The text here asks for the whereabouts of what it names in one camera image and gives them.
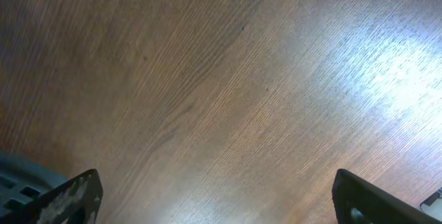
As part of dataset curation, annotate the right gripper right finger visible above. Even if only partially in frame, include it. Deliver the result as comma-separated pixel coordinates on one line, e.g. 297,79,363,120
331,169,441,224

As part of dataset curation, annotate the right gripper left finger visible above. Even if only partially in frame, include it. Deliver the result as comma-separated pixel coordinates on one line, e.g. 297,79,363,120
1,169,104,224

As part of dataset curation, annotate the grey plastic basket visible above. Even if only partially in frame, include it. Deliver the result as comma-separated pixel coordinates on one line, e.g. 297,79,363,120
1,152,68,217

